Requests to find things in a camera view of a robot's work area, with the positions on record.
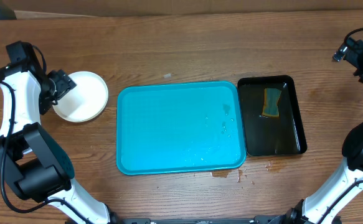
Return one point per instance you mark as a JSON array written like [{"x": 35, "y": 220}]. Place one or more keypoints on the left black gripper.
[{"x": 66, "y": 83}]

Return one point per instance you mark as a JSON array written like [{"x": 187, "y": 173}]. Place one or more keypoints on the white plate with stain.
[{"x": 86, "y": 101}]

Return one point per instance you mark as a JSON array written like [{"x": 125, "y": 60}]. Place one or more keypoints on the green yellow sponge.
[{"x": 270, "y": 102}]

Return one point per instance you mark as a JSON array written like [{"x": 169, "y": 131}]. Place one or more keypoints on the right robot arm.
[{"x": 347, "y": 181}]

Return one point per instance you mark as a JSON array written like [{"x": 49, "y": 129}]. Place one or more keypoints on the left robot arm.
[{"x": 34, "y": 170}]

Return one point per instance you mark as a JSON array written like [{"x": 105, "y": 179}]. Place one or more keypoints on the black water tray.
[{"x": 264, "y": 136}]

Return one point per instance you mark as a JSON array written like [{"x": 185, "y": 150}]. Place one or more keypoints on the teal plastic tray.
[{"x": 184, "y": 127}]

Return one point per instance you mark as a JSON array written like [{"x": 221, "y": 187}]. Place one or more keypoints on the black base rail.
[{"x": 259, "y": 219}]

